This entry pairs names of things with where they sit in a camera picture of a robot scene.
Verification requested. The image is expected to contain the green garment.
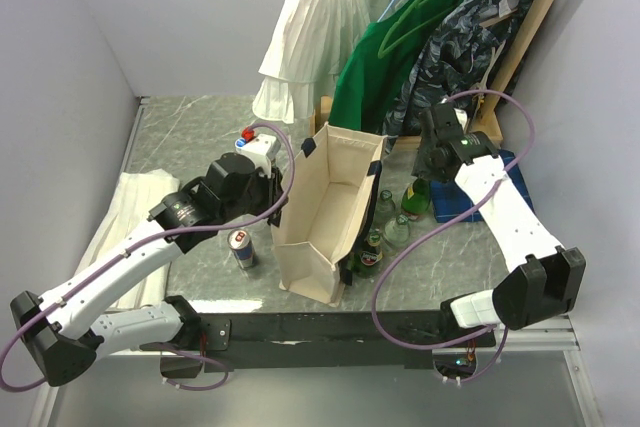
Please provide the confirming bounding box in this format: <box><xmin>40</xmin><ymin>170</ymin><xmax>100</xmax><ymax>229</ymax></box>
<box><xmin>328</xmin><ymin>0</ymin><xmax>461</xmax><ymax>134</ymax></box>

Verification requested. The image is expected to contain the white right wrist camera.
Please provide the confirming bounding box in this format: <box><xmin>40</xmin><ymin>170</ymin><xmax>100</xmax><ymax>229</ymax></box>
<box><xmin>454</xmin><ymin>108</ymin><xmax>469</xmax><ymax>132</ymax></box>

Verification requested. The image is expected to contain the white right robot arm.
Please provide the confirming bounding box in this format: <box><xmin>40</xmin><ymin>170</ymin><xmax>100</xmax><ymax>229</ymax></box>
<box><xmin>414</xmin><ymin>103</ymin><xmax>586</xmax><ymax>345</ymax></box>

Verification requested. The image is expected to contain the clear chang soda bottle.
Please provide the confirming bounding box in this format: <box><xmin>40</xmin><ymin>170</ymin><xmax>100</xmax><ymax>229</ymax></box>
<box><xmin>372</xmin><ymin>189</ymin><xmax>396</xmax><ymax>229</ymax></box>
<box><xmin>382</xmin><ymin>214</ymin><xmax>410</xmax><ymax>256</ymax></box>

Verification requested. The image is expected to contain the folded white cloth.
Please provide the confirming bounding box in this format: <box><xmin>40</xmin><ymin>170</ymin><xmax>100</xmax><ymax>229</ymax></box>
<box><xmin>76</xmin><ymin>169</ymin><xmax>180</xmax><ymax>313</ymax></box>

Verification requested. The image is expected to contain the green beer bottle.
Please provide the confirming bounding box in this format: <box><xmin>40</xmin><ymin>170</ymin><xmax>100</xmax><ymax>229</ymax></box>
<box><xmin>351</xmin><ymin>229</ymin><xmax>383</xmax><ymax>278</ymax></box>

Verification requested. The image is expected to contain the white pleated skirt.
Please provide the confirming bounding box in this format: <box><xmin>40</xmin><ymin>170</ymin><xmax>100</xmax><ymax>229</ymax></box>
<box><xmin>252</xmin><ymin>0</ymin><xmax>389</xmax><ymax>124</ymax></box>

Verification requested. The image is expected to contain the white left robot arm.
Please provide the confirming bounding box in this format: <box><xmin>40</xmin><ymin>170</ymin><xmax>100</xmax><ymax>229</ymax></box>
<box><xmin>10</xmin><ymin>152</ymin><xmax>286</xmax><ymax>387</ymax></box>

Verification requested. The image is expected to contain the blue plaid shirt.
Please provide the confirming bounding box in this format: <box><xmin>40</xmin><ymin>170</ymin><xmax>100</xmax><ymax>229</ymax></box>
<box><xmin>431</xmin><ymin>152</ymin><xmax>538</xmax><ymax>231</ymax></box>

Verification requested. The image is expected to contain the green hanger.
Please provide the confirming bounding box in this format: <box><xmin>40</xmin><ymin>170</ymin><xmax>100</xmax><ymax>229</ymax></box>
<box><xmin>377</xmin><ymin>0</ymin><xmax>457</xmax><ymax>59</ymax></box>

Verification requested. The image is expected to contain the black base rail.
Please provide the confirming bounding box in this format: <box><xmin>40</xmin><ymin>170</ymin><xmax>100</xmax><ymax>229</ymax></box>
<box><xmin>139</xmin><ymin>311</ymin><xmax>499</xmax><ymax>381</ymax></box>

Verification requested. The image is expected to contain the red bull can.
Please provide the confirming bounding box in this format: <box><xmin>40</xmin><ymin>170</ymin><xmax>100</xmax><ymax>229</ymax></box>
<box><xmin>227</xmin><ymin>229</ymin><xmax>257</xmax><ymax>270</ymax></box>

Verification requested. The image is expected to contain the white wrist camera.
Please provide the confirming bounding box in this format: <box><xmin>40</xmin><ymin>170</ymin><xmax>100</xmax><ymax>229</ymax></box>
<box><xmin>240</xmin><ymin>127</ymin><xmax>281</xmax><ymax>174</ymax></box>
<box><xmin>454</xmin><ymin>108</ymin><xmax>469</xmax><ymax>132</ymax></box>

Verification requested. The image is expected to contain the wooden clothes rack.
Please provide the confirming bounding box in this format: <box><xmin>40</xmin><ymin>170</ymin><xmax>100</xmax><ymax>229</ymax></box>
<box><xmin>308</xmin><ymin>0</ymin><xmax>585</xmax><ymax>151</ymax></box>

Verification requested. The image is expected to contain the dark patterned garment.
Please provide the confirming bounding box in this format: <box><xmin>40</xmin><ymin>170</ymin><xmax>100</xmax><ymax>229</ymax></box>
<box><xmin>382</xmin><ymin>0</ymin><xmax>534</xmax><ymax>152</ymax></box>

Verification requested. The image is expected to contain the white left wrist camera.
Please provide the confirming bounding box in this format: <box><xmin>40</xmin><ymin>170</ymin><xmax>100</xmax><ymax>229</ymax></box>
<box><xmin>240</xmin><ymin>127</ymin><xmax>281</xmax><ymax>174</ymax></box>

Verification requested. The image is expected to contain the beige canvas tote bag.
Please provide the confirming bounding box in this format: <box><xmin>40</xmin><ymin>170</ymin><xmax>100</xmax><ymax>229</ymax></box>
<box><xmin>271</xmin><ymin>125</ymin><xmax>386</xmax><ymax>306</ymax></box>

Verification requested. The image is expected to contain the green gold-capped glass bottle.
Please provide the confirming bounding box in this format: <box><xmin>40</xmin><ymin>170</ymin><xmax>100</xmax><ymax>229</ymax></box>
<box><xmin>401</xmin><ymin>178</ymin><xmax>431</xmax><ymax>221</ymax></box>

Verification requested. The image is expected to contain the clear Chang soda bottle far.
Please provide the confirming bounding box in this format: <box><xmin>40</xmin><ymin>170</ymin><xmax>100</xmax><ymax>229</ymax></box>
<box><xmin>372</xmin><ymin>189</ymin><xmax>396</xmax><ymax>229</ymax></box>

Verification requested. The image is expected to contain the clear Chang soda bottle near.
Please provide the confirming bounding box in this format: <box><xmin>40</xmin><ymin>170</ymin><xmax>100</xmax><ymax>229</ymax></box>
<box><xmin>382</xmin><ymin>214</ymin><xmax>410</xmax><ymax>256</ymax></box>

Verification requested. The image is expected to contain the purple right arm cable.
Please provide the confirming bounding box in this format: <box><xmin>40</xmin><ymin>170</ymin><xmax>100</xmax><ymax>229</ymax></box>
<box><xmin>371</xmin><ymin>88</ymin><xmax>537</xmax><ymax>384</ymax></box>

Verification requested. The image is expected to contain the clear water bottle far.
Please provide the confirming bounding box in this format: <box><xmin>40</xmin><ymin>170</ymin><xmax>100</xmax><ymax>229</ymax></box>
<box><xmin>235</xmin><ymin>138</ymin><xmax>247</xmax><ymax>155</ymax></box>

